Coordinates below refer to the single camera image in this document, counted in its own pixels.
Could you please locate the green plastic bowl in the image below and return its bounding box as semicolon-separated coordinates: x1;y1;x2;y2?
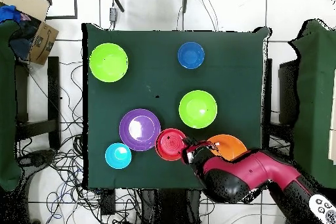
89;43;129;83
178;89;219;129

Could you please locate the blue plastic bowl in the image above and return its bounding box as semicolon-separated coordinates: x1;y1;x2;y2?
177;41;205;70

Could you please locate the purple plastic bowl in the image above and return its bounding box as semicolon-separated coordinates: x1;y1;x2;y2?
119;108;161;152

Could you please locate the red-orange plastic bowl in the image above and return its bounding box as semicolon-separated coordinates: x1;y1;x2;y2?
154;127;188;162

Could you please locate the dark green tablecloth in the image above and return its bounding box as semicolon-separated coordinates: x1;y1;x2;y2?
81;22;271;190

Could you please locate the cyan plastic bowl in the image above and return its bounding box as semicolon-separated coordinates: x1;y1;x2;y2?
104;143;133;169

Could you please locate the black stool frame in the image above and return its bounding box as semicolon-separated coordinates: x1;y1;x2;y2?
14;56;62;151
262;58;300;154

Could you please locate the black metal frame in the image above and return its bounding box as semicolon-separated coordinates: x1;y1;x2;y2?
39;0;79;20

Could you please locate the black pedestal foot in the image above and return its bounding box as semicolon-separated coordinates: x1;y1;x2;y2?
18;148;57;168

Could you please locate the brown cardboard box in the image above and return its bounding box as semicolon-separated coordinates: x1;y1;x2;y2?
0;0;60;66

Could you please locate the large orange plastic bowl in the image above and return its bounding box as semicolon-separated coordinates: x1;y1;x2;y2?
205;133;248;162

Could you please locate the blue cloth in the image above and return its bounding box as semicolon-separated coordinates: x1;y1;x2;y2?
0;5;23;24

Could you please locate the green cloth covered table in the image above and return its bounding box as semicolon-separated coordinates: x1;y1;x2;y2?
287;18;336;190
0;20;23;192

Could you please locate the black power strip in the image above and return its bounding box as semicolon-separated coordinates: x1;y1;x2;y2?
100;189;116;215

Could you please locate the tangle of black cables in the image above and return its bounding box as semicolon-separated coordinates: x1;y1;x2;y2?
15;60;137;224

